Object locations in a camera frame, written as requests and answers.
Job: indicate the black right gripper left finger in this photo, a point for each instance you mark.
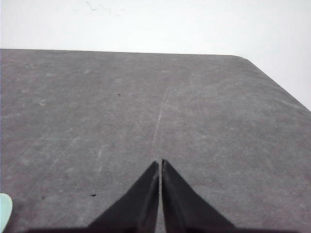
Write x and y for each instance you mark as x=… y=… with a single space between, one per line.
x=136 y=211

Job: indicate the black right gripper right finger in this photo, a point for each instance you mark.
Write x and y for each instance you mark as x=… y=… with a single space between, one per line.
x=184 y=210

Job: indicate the mint green plastic spoon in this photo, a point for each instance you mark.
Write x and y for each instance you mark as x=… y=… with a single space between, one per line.
x=6 y=206

